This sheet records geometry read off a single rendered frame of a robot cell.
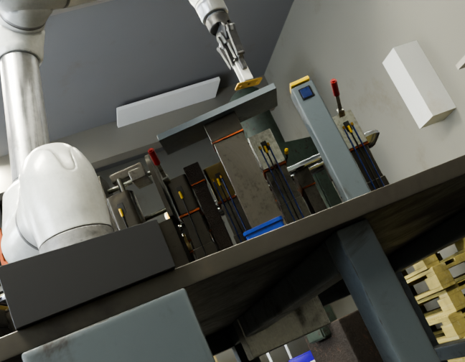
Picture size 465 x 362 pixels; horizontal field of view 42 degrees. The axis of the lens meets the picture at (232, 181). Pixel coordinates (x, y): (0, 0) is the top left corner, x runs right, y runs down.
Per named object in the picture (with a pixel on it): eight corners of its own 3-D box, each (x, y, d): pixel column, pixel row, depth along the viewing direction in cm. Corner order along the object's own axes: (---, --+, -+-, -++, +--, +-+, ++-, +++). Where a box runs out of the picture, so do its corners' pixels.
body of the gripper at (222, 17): (229, 6, 186) (242, 31, 184) (223, 24, 194) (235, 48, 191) (208, 11, 183) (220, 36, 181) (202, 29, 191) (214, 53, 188)
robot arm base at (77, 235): (146, 232, 120) (138, 207, 121) (31, 267, 114) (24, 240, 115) (145, 258, 136) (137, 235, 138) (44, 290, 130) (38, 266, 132)
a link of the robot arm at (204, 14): (218, 10, 196) (225, 25, 194) (192, 15, 192) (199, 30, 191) (225, -9, 188) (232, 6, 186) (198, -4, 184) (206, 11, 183)
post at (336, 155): (380, 218, 173) (312, 88, 185) (384, 212, 166) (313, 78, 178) (356, 230, 173) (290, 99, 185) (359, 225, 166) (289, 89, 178)
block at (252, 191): (301, 255, 173) (237, 120, 185) (301, 251, 165) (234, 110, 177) (268, 269, 173) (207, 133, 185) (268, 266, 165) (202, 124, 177)
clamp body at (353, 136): (402, 217, 190) (349, 118, 200) (409, 210, 179) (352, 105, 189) (380, 228, 190) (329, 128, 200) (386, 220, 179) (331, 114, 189)
